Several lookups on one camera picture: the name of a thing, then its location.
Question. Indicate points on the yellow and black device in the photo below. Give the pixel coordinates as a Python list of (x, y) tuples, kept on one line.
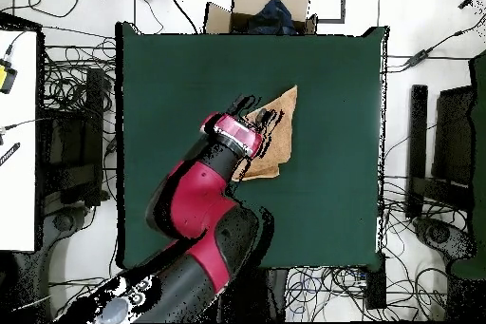
[(5, 77)]

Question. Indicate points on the black floor stand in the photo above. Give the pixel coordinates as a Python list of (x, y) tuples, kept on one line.
[(417, 130), (72, 149)]

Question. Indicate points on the dark green cloth cover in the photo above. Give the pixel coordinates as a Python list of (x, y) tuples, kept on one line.
[(479, 149)]

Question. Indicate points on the blue jeans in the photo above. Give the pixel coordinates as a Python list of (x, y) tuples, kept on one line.
[(275, 16)]

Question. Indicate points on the dark green table cloth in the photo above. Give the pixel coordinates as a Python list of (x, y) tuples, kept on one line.
[(322, 206)]

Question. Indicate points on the tan terry towel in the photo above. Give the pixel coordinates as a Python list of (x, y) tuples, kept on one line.
[(281, 137)]

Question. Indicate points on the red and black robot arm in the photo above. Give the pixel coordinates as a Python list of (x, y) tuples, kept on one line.
[(197, 202)]

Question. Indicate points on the black slotted bar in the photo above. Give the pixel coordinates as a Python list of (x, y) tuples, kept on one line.
[(9, 154)]

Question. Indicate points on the black power strip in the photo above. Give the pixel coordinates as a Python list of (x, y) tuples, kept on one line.
[(376, 289)]

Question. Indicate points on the white desk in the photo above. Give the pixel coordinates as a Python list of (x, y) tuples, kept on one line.
[(17, 187)]

